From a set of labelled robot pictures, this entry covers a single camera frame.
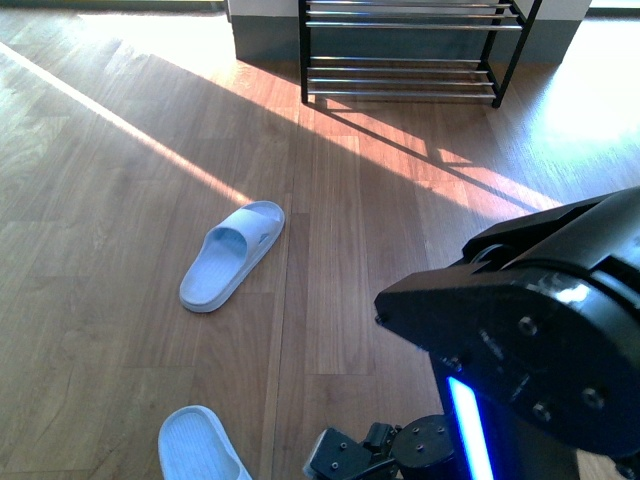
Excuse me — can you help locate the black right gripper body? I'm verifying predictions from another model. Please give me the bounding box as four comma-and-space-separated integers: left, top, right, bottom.
303, 415, 456, 480

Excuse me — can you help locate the light blue slide sandal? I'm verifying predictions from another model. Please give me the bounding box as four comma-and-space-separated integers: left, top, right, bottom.
158, 405, 251, 480
179, 201, 285, 313

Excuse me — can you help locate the black metal shoe rack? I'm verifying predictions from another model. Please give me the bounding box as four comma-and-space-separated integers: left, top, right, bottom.
297, 1, 542, 108

